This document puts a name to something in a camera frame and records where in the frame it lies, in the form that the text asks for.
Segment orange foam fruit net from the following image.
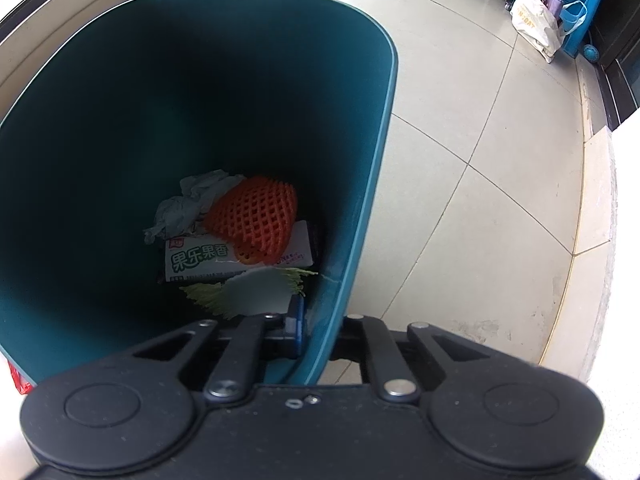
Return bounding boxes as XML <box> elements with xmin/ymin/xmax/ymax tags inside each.
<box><xmin>202</xmin><ymin>177</ymin><xmax>297</xmax><ymax>266</ymax></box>

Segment white tissue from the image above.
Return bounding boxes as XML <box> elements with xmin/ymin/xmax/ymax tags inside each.
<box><xmin>143</xmin><ymin>170</ymin><xmax>245</xmax><ymax>245</ymax></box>

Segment small blue ball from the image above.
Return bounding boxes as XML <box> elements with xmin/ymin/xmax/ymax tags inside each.
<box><xmin>582</xmin><ymin>44</ymin><xmax>600</xmax><ymax>63</ymax></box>

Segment dark teal trash bin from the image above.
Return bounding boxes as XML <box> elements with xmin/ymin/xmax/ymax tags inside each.
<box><xmin>1</xmin><ymin>0</ymin><xmax>398</xmax><ymax>385</ymax></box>

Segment white green snack box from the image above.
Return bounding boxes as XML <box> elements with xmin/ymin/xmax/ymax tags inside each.
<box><xmin>165</xmin><ymin>221</ymin><xmax>314</xmax><ymax>282</ymax></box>

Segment white tote bag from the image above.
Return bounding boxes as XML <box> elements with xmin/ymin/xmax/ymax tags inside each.
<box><xmin>510</xmin><ymin>0</ymin><xmax>588</xmax><ymax>64</ymax></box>

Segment red mesh item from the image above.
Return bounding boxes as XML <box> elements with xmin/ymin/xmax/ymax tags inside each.
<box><xmin>8</xmin><ymin>362</ymin><xmax>32</xmax><ymax>396</ymax></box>

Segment white green paper wrapper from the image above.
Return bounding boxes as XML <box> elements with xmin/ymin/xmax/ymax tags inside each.
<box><xmin>181</xmin><ymin>266</ymin><xmax>316</xmax><ymax>320</ymax></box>

